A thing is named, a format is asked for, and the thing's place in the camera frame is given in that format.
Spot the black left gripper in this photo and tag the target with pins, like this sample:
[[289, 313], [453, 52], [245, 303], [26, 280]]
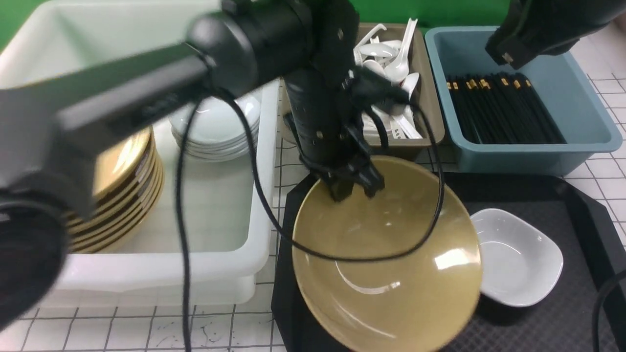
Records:
[[329, 134]]

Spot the tan noodle bowl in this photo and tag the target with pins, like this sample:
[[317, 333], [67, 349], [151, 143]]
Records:
[[418, 303]]

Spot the small white sauce dish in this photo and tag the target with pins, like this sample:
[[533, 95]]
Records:
[[521, 265]]

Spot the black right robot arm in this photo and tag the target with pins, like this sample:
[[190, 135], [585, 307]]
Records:
[[533, 28]]

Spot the olive plastic spoon bin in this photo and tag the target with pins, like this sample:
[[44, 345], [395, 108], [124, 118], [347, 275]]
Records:
[[426, 95]]

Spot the long white spoon upright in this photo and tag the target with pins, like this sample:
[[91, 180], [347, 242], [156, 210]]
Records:
[[398, 69]]

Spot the large white plastic tub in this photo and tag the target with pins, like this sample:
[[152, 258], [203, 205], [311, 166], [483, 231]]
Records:
[[227, 228]]

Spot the top stacked white dish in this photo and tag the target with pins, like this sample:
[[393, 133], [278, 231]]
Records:
[[216, 122]]

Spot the pile of black chopsticks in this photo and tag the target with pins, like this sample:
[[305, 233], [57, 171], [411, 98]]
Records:
[[501, 109]]

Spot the blue plastic chopstick bin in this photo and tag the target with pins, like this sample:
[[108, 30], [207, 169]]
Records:
[[561, 85]]

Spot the black plastic serving tray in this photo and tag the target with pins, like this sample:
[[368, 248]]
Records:
[[562, 322]]

